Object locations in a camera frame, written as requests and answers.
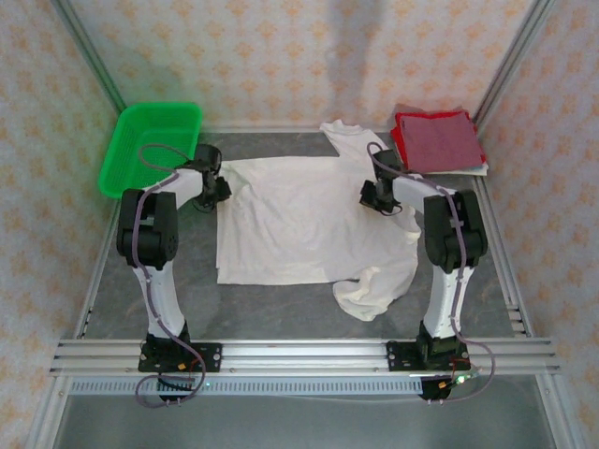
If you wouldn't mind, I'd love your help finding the aluminium table edge rail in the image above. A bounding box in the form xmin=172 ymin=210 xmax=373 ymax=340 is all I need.
xmin=72 ymin=203 xmax=124 ymax=340
xmin=471 ymin=177 xmax=535 ymax=339

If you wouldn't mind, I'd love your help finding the aluminium mounting rail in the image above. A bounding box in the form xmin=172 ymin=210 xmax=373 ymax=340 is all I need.
xmin=49 ymin=339 xmax=562 ymax=375

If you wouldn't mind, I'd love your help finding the white slotted cable duct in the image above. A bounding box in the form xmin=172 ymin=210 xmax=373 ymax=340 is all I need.
xmin=69 ymin=377 xmax=425 ymax=398

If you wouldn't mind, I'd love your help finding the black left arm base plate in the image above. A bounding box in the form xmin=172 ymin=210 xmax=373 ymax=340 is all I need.
xmin=138 ymin=342 xmax=223 ymax=374

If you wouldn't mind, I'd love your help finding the pale folded t-shirt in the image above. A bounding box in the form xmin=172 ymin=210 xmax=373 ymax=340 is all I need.
xmin=423 ymin=158 xmax=489 ymax=178

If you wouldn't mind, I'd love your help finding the white t-shirt with red print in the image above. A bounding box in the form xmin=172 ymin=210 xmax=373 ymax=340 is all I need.
xmin=214 ymin=119 xmax=422 ymax=323

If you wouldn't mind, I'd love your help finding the aluminium frame post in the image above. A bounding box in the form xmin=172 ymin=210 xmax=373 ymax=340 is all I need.
xmin=470 ymin=0 xmax=556 ymax=123
xmin=50 ymin=0 xmax=127 ymax=113

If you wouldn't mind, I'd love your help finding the green plastic basket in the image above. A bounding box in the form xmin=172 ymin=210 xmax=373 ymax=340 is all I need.
xmin=96 ymin=101 xmax=204 ymax=207

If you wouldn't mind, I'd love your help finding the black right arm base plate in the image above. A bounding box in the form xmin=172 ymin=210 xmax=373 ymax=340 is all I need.
xmin=386 ymin=340 xmax=469 ymax=373

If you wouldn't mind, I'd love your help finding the maroon folded t-shirt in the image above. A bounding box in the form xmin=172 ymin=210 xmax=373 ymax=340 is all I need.
xmin=398 ymin=111 xmax=486 ymax=173

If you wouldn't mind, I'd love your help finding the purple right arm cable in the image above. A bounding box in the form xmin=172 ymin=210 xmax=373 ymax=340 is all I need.
xmin=366 ymin=141 xmax=497 ymax=407

